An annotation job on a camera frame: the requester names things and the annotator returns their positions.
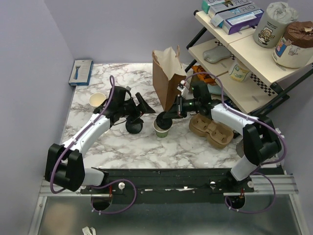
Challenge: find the beige black folding shelf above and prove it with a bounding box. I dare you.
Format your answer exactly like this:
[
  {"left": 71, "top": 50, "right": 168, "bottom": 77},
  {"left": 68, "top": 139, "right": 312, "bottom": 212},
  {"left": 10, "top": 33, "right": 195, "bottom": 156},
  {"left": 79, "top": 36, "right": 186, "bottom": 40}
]
[{"left": 185, "top": 10, "right": 313, "bottom": 116}]

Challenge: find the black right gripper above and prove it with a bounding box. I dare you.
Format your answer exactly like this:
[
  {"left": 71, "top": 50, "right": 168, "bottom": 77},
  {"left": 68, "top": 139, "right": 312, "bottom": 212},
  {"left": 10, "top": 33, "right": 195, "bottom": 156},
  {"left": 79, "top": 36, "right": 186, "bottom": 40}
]
[{"left": 163, "top": 94, "right": 201, "bottom": 119}]

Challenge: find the purple toothpaste box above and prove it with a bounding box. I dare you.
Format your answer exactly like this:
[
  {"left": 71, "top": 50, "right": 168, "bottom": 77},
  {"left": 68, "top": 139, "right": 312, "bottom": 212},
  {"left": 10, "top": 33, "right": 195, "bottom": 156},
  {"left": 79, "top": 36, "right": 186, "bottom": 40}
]
[{"left": 222, "top": 9, "right": 264, "bottom": 35}]

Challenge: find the grey tissue paper roll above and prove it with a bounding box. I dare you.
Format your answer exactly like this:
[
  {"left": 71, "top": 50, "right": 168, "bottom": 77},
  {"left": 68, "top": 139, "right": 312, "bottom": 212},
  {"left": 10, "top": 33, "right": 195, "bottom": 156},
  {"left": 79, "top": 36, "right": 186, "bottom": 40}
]
[{"left": 253, "top": 1, "right": 299, "bottom": 48}]

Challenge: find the grey toothpaste box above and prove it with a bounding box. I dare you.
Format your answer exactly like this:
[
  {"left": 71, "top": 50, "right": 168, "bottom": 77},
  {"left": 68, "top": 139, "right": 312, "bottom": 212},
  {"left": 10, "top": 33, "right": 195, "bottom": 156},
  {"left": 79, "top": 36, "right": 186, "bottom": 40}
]
[{"left": 208, "top": 0, "right": 259, "bottom": 27}]

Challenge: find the black plastic cup lid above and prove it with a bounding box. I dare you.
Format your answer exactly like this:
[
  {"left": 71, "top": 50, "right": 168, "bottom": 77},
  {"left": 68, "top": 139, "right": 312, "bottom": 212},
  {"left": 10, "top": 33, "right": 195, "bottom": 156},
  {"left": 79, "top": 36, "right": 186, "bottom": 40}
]
[{"left": 156, "top": 112, "right": 173, "bottom": 130}]

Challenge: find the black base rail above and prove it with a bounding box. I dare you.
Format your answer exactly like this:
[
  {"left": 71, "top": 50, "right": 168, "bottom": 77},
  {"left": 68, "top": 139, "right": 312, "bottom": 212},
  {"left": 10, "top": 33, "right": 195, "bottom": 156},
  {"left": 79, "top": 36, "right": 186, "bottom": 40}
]
[{"left": 81, "top": 168, "right": 254, "bottom": 204}]

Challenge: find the blue razor package box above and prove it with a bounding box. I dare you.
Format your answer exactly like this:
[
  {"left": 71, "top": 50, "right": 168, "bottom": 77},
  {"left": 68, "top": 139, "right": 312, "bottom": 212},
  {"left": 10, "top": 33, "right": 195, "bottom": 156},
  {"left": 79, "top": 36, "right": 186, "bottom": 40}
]
[{"left": 68, "top": 59, "right": 93, "bottom": 86}]

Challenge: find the blue snack package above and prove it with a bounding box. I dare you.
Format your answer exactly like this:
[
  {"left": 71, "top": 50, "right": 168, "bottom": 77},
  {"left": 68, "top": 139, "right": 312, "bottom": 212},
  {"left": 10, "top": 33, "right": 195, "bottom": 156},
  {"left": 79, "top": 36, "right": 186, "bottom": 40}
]
[{"left": 222, "top": 99, "right": 242, "bottom": 114}]

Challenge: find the green paper cup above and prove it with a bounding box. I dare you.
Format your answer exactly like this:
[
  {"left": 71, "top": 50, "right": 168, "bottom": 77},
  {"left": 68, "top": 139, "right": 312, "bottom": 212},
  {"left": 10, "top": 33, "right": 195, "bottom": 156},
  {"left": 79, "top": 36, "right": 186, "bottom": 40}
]
[
  {"left": 89, "top": 93, "right": 106, "bottom": 108},
  {"left": 153, "top": 120, "right": 170, "bottom": 138}
]

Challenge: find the grey stone-shaped pouch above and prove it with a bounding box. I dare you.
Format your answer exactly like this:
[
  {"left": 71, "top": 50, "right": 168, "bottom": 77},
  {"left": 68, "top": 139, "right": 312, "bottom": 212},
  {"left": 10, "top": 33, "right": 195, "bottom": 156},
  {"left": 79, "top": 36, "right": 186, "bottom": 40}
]
[{"left": 202, "top": 46, "right": 231, "bottom": 64}]

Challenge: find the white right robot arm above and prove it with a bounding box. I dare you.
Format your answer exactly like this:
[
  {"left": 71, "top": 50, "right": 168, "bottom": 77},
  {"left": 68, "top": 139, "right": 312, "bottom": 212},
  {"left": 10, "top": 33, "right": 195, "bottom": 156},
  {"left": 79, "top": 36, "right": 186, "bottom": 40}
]
[{"left": 156, "top": 81, "right": 282, "bottom": 192}]

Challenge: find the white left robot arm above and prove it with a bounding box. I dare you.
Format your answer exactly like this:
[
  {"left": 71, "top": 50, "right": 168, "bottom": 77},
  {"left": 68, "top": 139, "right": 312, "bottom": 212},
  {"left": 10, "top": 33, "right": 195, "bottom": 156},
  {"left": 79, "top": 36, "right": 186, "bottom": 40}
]
[{"left": 45, "top": 86, "right": 155, "bottom": 193}]

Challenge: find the white printed mug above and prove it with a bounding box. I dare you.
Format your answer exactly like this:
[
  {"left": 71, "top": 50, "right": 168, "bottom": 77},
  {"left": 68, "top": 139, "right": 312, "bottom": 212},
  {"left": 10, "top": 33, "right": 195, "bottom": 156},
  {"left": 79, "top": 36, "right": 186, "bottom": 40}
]
[{"left": 228, "top": 58, "right": 252, "bottom": 82}]

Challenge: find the brown cardboard cup carrier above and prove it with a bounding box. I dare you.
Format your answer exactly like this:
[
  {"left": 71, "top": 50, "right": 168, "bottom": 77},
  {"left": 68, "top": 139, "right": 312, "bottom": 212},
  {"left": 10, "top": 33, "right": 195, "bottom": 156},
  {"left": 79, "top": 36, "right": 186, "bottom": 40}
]
[{"left": 189, "top": 114, "right": 234, "bottom": 149}]

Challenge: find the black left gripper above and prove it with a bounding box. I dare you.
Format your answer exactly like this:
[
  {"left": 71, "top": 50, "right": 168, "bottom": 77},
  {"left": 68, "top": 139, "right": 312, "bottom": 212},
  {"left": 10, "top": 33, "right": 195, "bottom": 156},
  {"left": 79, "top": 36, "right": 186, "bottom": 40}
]
[{"left": 118, "top": 93, "right": 156, "bottom": 126}]

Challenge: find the white plastic scrap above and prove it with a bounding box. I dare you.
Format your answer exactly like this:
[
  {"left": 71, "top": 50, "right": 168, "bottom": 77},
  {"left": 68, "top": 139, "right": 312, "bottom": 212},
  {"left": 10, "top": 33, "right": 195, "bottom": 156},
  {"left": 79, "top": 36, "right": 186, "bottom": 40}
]
[{"left": 82, "top": 226, "right": 96, "bottom": 235}]

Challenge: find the brown paper bag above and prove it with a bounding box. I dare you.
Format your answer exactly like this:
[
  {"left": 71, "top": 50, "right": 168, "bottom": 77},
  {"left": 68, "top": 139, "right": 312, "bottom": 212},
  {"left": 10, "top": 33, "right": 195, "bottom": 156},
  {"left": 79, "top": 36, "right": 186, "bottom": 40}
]
[{"left": 152, "top": 46, "right": 186, "bottom": 111}]

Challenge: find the teal toothpaste box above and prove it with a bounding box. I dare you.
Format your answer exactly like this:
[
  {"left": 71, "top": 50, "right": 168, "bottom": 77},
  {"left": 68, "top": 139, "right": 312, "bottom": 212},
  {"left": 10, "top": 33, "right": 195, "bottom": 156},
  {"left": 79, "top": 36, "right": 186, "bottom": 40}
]
[{"left": 201, "top": 0, "right": 233, "bottom": 14}]

